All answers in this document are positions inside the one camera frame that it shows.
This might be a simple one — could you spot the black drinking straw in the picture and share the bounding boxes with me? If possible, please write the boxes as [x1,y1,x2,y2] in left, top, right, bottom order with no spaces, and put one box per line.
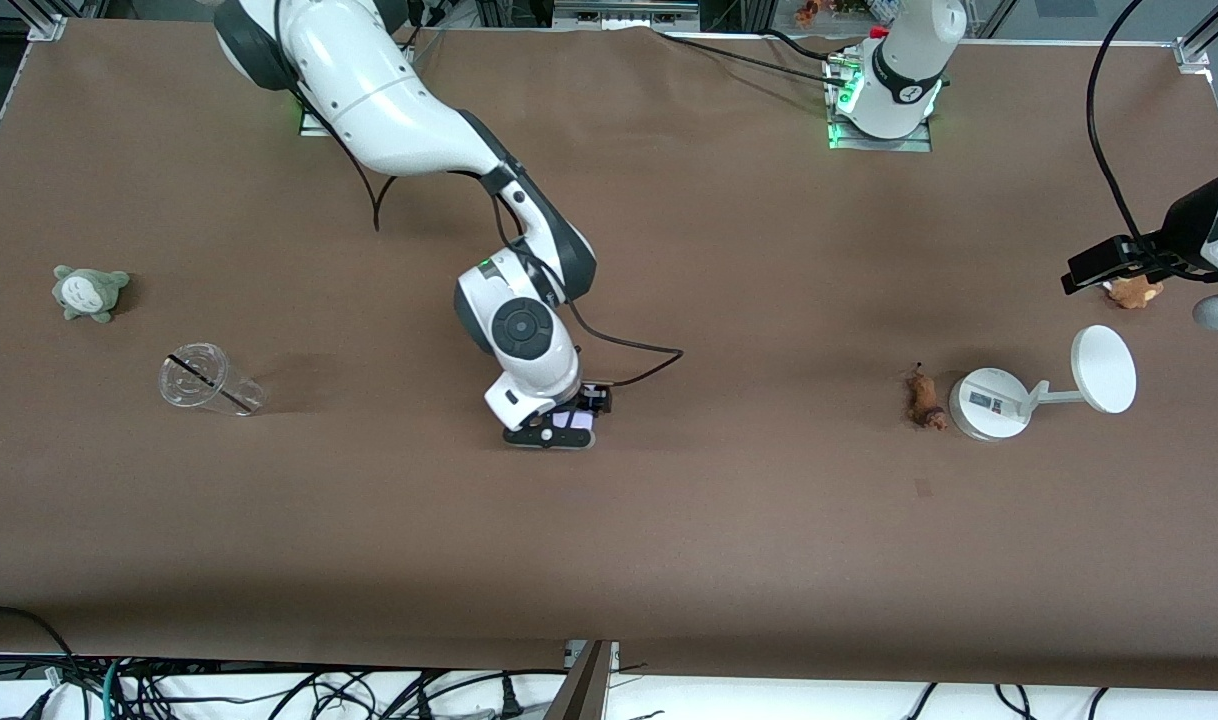
[167,353,254,416]

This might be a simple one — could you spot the brown lion statue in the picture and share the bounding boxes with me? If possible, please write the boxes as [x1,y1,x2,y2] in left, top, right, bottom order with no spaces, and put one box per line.
[904,361,950,433]

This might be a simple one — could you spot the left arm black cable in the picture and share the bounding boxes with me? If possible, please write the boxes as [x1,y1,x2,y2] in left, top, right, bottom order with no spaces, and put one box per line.
[1085,0,1218,287]

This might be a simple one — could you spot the orange brown plush toy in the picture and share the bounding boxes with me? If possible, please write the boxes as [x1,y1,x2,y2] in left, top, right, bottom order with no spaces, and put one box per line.
[1103,274,1166,311]

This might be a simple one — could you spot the grey background device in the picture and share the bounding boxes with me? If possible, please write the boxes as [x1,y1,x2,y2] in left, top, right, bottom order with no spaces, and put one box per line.
[553,0,701,30]

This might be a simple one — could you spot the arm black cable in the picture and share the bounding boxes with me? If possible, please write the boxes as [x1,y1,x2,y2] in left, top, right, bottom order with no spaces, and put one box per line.
[289,88,685,390]
[1085,0,1218,287]

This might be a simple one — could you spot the long black table cable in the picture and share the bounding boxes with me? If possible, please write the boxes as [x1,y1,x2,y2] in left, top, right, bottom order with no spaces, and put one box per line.
[657,32,836,89]

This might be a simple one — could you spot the aluminium frame post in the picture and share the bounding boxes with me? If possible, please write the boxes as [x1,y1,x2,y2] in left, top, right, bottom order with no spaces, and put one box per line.
[546,640,621,720]

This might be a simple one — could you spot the clear plastic cup with lid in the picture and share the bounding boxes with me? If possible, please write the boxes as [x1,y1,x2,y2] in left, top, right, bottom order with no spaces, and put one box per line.
[158,342,266,418]

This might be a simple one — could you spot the colourful background toys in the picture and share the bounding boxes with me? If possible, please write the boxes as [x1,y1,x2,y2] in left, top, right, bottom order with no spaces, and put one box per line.
[794,0,906,27]

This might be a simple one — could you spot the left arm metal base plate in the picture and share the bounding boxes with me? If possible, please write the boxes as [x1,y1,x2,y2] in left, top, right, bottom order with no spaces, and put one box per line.
[826,50,934,154]

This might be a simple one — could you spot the brown table cover sheet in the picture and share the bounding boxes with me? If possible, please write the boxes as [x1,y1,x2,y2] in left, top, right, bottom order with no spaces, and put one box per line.
[0,18,1218,693]

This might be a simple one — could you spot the aluminium frame corner profile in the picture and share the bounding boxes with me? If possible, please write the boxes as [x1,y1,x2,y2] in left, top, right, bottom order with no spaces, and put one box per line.
[1173,0,1218,77]
[9,0,71,44]

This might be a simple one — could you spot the short black table cable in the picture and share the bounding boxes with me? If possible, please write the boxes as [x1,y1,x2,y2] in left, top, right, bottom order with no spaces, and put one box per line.
[765,28,842,61]

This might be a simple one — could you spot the black cable with plug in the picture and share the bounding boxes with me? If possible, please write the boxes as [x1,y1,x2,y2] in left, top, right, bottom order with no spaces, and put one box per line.
[409,668,527,720]

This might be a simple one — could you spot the white round-base desk lamp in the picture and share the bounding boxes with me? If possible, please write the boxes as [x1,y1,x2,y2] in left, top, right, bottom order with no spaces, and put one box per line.
[947,324,1139,443]

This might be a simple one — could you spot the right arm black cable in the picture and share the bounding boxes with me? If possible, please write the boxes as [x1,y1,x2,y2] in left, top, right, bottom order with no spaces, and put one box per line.
[289,88,685,390]

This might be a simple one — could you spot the black looped floor cable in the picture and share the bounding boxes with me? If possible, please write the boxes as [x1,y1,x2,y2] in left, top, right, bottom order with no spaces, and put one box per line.
[0,604,82,720]

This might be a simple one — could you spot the grey green plush toy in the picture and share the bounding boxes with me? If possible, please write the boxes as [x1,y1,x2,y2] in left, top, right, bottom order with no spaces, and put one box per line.
[52,264,132,324]

